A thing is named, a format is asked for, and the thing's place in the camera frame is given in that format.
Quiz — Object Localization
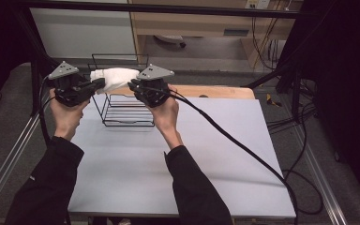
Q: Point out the hand-held gripper black cable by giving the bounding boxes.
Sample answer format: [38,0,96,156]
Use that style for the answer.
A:
[135,82,299,225]
[37,74,57,146]

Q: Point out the white cabinet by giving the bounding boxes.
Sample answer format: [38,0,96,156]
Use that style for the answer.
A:
[29,7,138,59]

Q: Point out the white power outlet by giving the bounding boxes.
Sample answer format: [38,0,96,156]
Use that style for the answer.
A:
[245,0,271,9]

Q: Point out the office chair base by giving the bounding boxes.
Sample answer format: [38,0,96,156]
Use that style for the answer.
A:
[154,34,188,49]

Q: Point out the person's left hand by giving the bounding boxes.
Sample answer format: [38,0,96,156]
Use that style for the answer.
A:
[49,88,90,142]

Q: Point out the bundle of black floor cables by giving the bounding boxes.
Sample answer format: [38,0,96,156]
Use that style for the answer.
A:
[266,79,318,134]

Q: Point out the hanging cables under desk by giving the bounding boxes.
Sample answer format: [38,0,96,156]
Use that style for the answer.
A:
[250,8,284,72]

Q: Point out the looped black floor cable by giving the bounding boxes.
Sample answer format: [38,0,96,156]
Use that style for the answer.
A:
[282,102,324,216]

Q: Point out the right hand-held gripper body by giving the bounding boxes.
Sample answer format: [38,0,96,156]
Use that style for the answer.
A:
[135,64,176,109]

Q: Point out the yellow black tape strip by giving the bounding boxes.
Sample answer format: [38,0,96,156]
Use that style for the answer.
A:
[265,93,283,108]

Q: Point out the black wire rack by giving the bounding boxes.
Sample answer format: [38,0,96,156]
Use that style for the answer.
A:
[82,52,157,128]

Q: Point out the right hand-held gripper black cable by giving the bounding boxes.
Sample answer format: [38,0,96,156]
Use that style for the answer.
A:
[135,82,299,225]

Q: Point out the left hand-held gripper black cable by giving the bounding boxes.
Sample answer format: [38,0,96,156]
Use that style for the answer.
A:
[37,74,57,146]

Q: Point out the white towel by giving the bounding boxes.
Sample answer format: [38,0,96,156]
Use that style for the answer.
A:
[89,67,141,96]

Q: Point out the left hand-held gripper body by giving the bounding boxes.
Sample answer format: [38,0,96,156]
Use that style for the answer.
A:
[47,60,94,108]

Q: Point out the black metal frame stand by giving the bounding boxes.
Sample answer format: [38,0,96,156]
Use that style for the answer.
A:
[12,6,93,116]
[245,18,329,123]

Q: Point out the white table cover sheet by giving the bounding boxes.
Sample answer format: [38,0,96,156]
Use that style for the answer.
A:
[67,93,297,218]

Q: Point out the light wooden desk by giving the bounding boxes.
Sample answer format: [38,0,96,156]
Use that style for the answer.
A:
[127,0,304,71]

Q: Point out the black horizontal frame bar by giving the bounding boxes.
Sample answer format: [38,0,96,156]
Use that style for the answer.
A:
[12,0,313,19]

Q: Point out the wooden table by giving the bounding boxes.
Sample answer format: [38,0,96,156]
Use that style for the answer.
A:
[109,83,257,100]

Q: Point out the person's right hand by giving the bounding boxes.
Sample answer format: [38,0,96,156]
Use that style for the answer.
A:
[147,84,184,150]

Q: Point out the aluminium floor rail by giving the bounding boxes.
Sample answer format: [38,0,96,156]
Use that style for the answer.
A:
[0,90,55,215]
[292,125,349,225]

